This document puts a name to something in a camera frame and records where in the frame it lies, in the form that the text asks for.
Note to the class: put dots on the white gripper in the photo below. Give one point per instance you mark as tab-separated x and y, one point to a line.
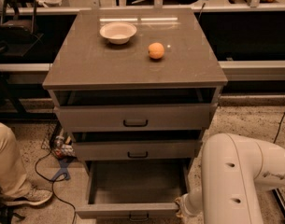
188	205

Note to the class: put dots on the grey sneaker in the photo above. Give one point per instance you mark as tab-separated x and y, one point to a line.
34	197

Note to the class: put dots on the black chair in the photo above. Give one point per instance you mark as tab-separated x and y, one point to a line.
19	35

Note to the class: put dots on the office chair base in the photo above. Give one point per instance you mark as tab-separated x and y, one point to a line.
7	214

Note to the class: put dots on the black bar on floor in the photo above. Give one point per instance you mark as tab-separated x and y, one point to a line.
280	200

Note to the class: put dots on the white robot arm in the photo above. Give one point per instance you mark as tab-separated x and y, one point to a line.
233	169

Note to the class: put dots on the blue clamp tool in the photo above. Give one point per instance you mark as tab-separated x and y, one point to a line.
62	173

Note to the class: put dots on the person leg beige trousers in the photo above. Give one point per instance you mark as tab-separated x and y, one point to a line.
13	177

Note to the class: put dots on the grey drawer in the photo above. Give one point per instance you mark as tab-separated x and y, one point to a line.
121	118
140	150
136	190

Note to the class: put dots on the clutter beside cabinet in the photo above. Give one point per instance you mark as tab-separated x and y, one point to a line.
58	142

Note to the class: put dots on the grey drawer cabinet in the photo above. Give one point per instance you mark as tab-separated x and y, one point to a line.
91	71

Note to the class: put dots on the white bowl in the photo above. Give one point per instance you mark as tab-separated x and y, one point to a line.
118	32

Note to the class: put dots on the orange fruit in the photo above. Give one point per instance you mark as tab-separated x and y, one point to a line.
156	51

